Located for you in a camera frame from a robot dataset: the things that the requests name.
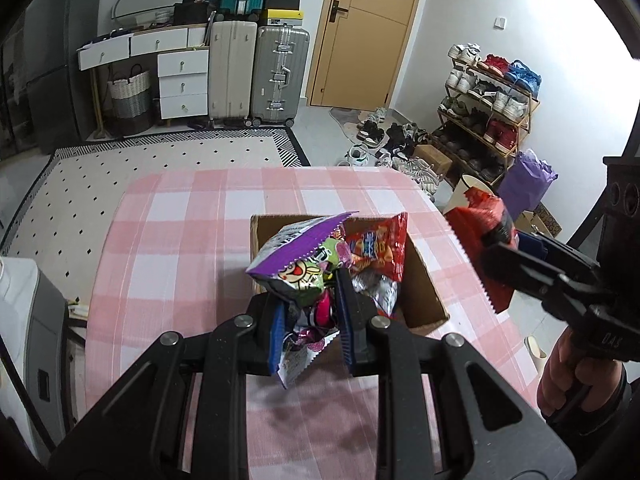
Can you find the white drawer desk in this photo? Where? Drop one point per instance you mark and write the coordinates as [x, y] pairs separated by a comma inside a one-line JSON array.
[[176, 57]]

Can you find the brown SF cardboard box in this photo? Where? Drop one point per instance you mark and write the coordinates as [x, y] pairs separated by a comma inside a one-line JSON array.
[[419, 305]]

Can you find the red snack bag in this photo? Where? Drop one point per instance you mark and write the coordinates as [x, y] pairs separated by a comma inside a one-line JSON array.
[[481, 223]]

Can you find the beige suitcase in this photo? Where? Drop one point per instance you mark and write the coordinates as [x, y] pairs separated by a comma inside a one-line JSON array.
[[231, 51]]

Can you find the cream trash bin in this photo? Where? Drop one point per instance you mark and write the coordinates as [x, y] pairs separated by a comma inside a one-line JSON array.
[[458, 198]]

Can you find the red chip bag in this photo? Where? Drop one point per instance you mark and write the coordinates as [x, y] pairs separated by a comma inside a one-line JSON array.
[[380, 247]]

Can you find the silver snack bag in box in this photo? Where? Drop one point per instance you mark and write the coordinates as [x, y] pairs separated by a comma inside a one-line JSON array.
[[381, 289]]

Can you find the silver suitcase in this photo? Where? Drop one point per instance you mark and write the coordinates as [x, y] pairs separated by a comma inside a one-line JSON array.
[[279, 67]]

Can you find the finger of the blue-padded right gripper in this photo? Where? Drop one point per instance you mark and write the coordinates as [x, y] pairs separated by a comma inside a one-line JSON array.
[[524, 273], [555, 253]]

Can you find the wooden door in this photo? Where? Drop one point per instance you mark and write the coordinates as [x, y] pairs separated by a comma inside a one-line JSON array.
[[358, 52]]

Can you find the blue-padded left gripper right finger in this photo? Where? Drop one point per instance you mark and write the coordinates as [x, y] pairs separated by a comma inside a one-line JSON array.
[[443, 411]]

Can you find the cardboard box on floor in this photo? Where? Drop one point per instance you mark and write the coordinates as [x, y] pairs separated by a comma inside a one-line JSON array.
[[540, 220]]

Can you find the dark grey refrigerator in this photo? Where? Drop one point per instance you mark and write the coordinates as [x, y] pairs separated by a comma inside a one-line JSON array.
[[59, 92]]

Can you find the dotted floor rug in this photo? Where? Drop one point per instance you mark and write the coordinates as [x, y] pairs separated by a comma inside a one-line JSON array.
[[64, 217]]

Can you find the purple gift bag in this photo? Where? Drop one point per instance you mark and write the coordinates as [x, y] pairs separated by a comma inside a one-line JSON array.
[[525, 183]]

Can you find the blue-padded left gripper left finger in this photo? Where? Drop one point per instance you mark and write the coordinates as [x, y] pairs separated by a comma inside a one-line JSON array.
[[179, 412]]

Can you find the person's right hand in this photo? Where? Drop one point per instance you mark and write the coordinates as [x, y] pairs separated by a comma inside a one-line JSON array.
[[565, 368]]

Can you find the pink checkered tablecloth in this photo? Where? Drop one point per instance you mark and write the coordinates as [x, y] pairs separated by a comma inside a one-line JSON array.
[[179, 264]]

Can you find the wooden shoe rack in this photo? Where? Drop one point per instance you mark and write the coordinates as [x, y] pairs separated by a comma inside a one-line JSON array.
[[486, 113]]

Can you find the small brown floor box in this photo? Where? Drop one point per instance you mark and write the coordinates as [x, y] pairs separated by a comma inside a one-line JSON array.
[[438, 161]]

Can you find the woven laundry basket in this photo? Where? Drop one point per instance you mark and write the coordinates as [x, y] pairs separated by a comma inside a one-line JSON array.
[[132, 102]]

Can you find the grey side cabinet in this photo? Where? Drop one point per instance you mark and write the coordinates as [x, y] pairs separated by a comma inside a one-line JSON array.
[[32, 318]]

